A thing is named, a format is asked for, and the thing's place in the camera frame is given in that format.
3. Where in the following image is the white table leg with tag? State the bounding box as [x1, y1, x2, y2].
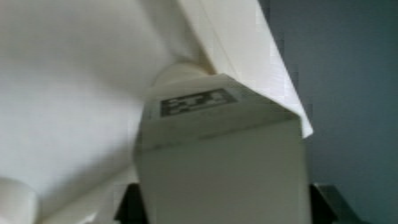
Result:
[134, 63, 311, 224]

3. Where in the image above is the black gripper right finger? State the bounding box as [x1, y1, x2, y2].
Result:
[310, 183, 363, 224]

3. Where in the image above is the white square tabletop panel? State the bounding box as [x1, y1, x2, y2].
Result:
[0, 0, 304, 224]

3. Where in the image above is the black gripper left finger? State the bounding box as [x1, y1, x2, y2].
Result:
[114, 184, 143, 224]

